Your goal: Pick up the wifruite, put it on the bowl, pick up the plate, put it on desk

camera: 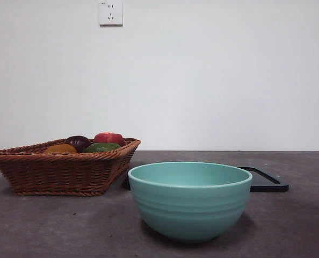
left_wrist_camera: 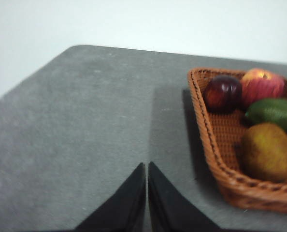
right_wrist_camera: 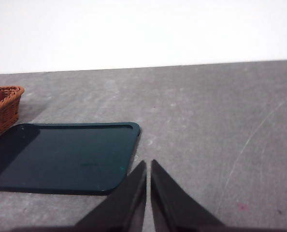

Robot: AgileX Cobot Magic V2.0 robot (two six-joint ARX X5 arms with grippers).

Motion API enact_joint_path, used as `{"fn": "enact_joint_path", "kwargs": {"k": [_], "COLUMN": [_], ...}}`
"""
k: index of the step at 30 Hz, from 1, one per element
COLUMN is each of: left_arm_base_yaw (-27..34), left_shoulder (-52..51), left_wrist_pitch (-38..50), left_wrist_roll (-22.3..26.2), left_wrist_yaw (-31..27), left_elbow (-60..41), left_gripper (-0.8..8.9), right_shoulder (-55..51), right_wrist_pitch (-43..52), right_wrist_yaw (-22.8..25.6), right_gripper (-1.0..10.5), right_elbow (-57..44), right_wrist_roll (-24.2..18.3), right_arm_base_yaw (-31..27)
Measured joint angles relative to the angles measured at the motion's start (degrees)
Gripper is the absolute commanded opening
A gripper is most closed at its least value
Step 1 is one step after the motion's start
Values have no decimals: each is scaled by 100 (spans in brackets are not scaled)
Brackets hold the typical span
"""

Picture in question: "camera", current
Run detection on teal ribbed bowl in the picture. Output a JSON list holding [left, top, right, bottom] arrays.
[[127, 161, 253, 244]]

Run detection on orange-brown kiwifruit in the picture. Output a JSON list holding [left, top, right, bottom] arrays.
[[43, 144, 79, 154]]

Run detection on green avocado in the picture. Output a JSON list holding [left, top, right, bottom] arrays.
[[83, 142, 122, 154]]

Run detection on dark purple round fruit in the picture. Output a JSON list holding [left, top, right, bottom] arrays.
[[64, 135, 92, 153]]

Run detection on brown wicker basket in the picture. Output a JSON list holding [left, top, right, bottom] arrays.
[[0, 137, 141, 196]]

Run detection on dark teal rectangular tray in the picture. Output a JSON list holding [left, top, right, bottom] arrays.
[[123, 166, 289, 193]]

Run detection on white wall socket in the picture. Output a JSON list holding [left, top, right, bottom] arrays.
[[99, 0, 124, 27]]

